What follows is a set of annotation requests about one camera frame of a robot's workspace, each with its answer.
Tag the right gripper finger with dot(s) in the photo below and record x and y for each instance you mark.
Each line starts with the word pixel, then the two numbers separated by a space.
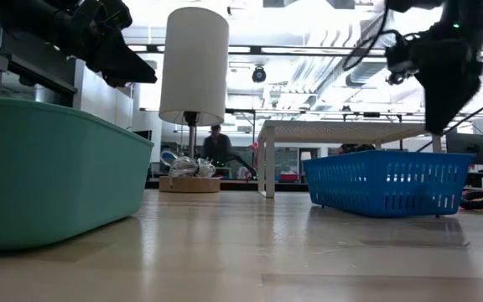
pixel 449 100

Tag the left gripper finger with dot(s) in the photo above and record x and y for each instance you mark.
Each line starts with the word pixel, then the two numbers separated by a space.
pixel 115 83
pixel 120 58

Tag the blue plastic basket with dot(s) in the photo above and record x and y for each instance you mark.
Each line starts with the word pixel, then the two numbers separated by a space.
pixel 350 184

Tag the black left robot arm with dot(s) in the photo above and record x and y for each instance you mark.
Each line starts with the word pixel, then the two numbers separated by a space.
pixel 15 12

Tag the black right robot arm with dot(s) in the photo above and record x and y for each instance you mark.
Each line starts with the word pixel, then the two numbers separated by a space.
pixel 468 12

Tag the dark computer monitor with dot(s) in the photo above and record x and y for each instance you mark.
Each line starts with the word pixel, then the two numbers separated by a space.
pixel 468 149

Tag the white lamp with wooden base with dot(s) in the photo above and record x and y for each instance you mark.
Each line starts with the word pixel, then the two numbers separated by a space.
pixel 193 63

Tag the round blue rimmed object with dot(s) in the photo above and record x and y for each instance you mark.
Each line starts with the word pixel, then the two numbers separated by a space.
pixel 167 158

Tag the teal plastic tray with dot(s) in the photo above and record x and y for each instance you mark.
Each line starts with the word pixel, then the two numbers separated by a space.
pixel 57 176

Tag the white perforated metal shelf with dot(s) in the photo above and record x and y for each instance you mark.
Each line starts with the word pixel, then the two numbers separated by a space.
pixel 333 131

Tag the person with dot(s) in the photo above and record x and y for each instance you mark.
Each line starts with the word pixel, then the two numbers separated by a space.
pixel 217 147

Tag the black ceiling spotlight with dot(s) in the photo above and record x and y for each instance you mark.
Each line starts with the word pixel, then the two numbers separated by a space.
pixel 259 74

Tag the red box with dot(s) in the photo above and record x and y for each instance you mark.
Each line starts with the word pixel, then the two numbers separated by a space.
pixel 287 177

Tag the dark metal frame structure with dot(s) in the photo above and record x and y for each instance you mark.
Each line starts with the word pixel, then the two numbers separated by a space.
pixel 36 75

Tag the silver ceiling duct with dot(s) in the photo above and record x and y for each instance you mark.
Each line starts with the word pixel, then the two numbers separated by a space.
pixel 350 71

